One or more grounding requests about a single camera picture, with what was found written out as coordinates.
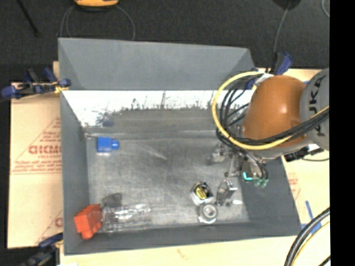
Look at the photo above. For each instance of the dark grey lump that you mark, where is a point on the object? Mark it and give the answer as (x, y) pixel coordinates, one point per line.
(113, 200)

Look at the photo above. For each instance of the black cylinder on white bracket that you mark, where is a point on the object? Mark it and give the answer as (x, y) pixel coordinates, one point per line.
(296, 154)

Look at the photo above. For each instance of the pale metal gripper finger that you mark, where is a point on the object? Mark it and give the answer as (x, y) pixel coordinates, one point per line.
(217, 155)
(226, 193)

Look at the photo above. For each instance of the blue plastic block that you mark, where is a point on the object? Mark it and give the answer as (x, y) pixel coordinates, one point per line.
(105, 144)

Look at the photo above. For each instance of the clear plastic bottle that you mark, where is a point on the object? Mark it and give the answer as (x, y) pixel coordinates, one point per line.
(124, 216)

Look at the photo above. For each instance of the red toy block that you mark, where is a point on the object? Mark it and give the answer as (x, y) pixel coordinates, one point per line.
(87, 220)

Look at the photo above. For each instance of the grey metal bin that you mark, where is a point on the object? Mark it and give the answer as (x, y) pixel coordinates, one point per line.
(155, 159)

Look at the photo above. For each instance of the black and yellow packet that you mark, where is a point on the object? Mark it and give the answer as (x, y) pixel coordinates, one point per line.
(202, 192)

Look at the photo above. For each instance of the clear round glass piece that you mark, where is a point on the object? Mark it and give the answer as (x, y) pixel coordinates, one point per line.
(208, 212)

